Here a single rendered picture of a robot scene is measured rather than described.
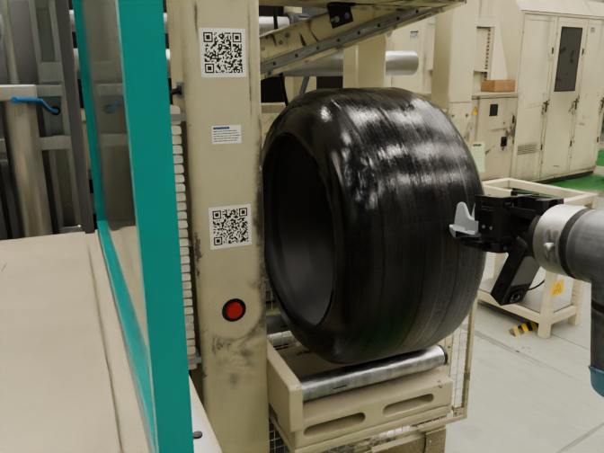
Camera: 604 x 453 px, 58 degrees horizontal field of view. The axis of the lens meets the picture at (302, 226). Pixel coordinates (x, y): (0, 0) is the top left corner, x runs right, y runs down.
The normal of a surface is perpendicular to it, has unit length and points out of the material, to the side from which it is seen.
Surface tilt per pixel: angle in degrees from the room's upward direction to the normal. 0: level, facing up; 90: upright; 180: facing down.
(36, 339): 0
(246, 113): 90
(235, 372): 90
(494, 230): 90
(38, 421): 0
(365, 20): 90
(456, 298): 105
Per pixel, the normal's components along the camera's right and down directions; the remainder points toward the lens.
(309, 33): 0.40, 0.25
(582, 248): -0.92, -0.01
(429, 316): 0.37, 0.58
